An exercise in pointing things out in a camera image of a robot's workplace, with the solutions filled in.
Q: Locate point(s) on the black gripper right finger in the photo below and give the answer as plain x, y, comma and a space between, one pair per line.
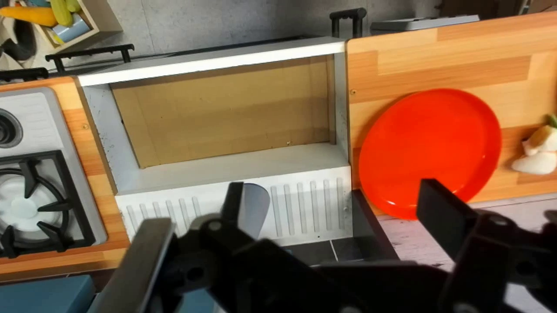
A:
444, 214

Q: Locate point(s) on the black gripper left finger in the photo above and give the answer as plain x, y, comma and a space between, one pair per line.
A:
235, 206

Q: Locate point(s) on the grey toy faucet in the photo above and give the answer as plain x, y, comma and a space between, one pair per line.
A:
256, 206

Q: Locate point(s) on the white toy sink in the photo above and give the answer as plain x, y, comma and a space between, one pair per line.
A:
232, 166

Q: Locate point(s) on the whitewashed plank panel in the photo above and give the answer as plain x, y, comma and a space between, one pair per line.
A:
406, 237

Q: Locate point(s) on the orange round plate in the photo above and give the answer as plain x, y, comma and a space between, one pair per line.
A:
428, 145

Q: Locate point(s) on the white toy garlic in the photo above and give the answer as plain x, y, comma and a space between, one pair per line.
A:
540, 159

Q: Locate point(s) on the black burner grate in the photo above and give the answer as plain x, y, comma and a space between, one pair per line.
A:
72, 185

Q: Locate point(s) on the grey flat tray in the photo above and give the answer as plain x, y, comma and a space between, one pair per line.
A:
423, 23

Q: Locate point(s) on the black metal rack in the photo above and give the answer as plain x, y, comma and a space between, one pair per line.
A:
87, 53

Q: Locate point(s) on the wooden toy crate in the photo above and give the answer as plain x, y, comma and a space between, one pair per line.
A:
96, 20

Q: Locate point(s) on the black stove knob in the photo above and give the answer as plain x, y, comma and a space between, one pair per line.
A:
7, 129

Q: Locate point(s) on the blue toy can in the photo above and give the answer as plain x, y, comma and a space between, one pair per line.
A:
73, 28

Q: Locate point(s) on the green toy vegetable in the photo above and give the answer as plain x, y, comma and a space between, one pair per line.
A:
63, 11

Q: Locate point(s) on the yellow toy carrot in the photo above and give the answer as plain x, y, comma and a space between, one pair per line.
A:
28, 16

